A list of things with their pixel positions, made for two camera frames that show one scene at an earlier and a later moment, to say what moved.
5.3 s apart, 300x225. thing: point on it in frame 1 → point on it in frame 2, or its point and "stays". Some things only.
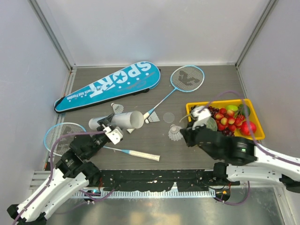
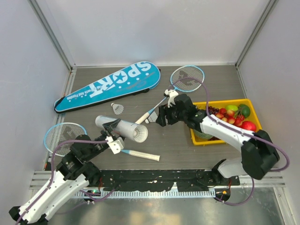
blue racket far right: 186,78 stays
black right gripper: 188,133 → 161,119
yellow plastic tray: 259,134 stays
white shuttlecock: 175,133 → 140,133
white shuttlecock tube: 132,119 → 138,132
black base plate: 143,180 stays
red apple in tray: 244,128 stays
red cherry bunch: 226,119 stays
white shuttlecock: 117,108 stays
